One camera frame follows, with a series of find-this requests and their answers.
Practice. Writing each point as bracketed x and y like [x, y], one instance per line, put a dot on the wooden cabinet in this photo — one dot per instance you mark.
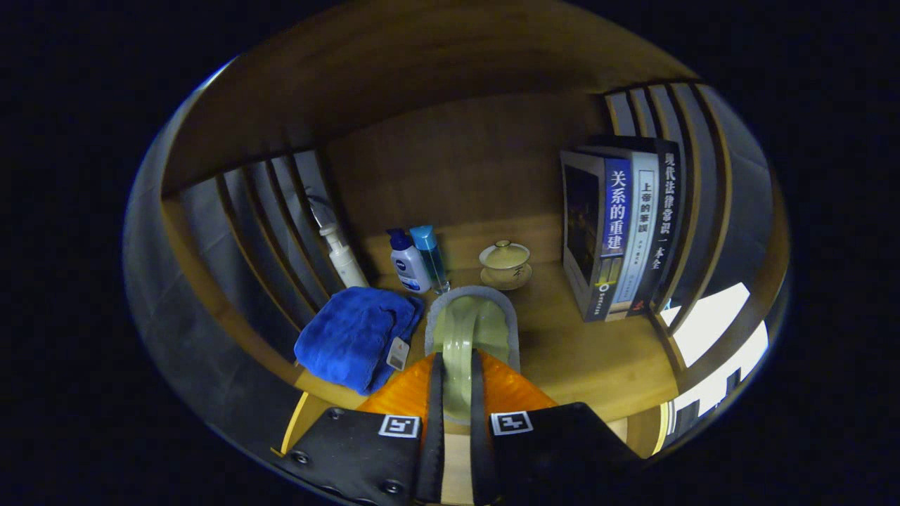
[457, 161]

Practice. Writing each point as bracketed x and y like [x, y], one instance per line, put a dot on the teal blue bottle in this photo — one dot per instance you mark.
[429, 246]

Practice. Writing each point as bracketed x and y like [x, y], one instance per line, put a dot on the blue folded towel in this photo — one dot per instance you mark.
[344, 337]

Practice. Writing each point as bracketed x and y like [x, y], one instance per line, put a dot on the white pump bottle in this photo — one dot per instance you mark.
[344, 263]

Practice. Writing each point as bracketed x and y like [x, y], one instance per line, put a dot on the black spine book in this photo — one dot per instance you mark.
[668, 190]

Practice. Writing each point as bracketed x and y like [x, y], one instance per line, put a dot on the white bottle blue cap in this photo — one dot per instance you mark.
[411, 270]

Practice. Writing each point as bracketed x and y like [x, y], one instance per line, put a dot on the wooden countertop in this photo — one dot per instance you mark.
[583, 351]

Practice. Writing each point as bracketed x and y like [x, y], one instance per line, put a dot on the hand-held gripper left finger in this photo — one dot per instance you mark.
[365, 457]

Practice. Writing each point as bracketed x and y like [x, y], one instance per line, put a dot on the beige lidded teacup with saucer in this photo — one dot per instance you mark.
[505, 260]

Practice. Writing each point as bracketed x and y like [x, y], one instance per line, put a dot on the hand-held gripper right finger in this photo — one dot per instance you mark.
[555, 457]

